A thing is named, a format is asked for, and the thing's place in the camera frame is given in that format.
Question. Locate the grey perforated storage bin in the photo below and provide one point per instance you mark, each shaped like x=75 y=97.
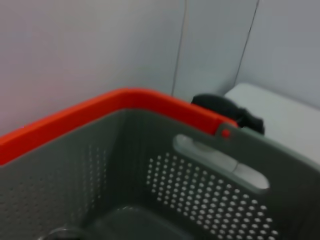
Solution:
x=150 y=140

